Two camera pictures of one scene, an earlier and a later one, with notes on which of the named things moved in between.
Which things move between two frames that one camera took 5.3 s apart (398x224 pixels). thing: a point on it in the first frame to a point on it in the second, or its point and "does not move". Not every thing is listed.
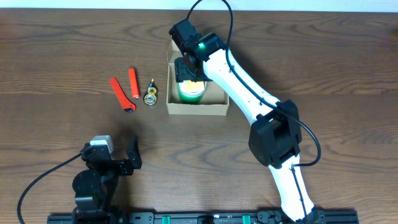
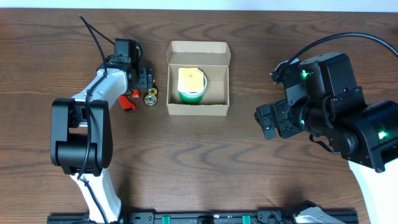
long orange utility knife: (128, 106) does not move
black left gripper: (134, 155) to (147, 78)
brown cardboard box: (215, 102) does not move
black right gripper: (180, 73) to (280, 110)
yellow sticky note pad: (189, 86) does not move
